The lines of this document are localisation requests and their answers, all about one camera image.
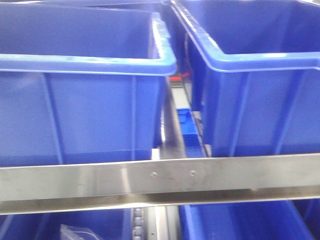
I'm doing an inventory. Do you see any small blue bin behind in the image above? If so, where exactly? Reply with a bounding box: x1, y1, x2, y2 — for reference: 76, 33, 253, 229
177, 108, 204, 158

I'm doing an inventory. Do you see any blue plastic bin left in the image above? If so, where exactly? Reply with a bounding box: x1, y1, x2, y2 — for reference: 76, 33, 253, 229
0, 3, 176, 167

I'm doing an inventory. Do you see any blue plastic bin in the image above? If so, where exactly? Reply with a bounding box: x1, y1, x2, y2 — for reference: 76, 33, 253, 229
171, 0, 320, 157
0, 3, 176, 167

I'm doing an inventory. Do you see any blue plastic bin right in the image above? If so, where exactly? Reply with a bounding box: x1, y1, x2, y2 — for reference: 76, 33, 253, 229
171, 0, 320, 157

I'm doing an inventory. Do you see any blue bin lower left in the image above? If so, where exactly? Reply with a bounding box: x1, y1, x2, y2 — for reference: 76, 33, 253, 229
0, 208, 132, 240

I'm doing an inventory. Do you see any clear plastic bag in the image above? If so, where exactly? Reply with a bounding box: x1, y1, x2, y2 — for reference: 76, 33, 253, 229
60, 224, 102, 240

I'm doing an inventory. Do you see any blue bin lower right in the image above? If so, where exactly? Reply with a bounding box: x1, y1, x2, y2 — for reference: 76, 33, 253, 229
179, 200, 314, 240

